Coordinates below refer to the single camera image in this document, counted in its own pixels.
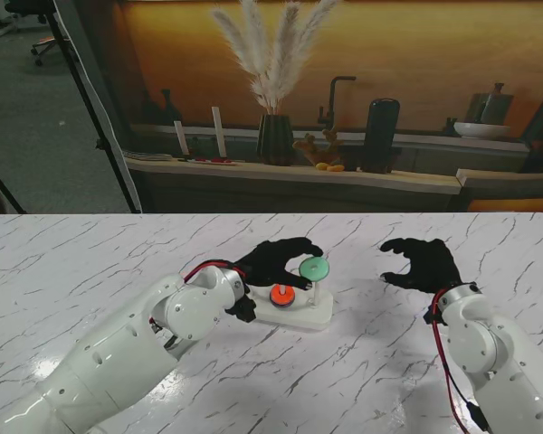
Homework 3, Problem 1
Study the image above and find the printed kitchen backdrop banner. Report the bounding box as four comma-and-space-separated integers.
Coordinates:
44, 0, 543, 214

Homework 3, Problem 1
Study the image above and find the black stand leg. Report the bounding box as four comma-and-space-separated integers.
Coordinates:
0, 153, 27, 214

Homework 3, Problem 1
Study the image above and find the red cable on arm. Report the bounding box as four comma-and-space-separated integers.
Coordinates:
432, 291, 490, 434
183, 259, 248, 284

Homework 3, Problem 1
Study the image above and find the black office chair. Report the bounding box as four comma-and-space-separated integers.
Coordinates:
3, 0, 62, 67

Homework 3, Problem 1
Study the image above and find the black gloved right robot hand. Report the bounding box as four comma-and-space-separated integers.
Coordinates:
378, 238, 462, 296

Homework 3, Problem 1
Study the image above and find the black backdrop stand pole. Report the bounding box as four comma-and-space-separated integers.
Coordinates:
40, 0, 142, 214

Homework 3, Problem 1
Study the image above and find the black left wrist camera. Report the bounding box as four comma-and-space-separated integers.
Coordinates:
225, 296, 258, 323

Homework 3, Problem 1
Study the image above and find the red cable on right arm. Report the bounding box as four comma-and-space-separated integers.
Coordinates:
432, 291, 490, 434

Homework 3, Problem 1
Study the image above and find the large green ring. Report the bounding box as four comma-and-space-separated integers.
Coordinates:
298, 256, 330, 281

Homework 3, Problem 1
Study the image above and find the white Hanoi base with rods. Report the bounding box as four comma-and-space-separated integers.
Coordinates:
248, 266, 334, 331

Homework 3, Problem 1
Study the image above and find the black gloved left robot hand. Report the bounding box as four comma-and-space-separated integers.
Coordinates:
233, 237, 325, 290

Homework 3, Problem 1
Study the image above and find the red cable on left arm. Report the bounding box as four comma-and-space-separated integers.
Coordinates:
183, 259, 248, 284

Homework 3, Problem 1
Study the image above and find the white desk frame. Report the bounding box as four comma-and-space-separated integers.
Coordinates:
0, 0, 22, 45

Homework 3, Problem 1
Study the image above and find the small orange ring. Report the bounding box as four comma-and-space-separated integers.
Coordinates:
270, 284, 295, 305

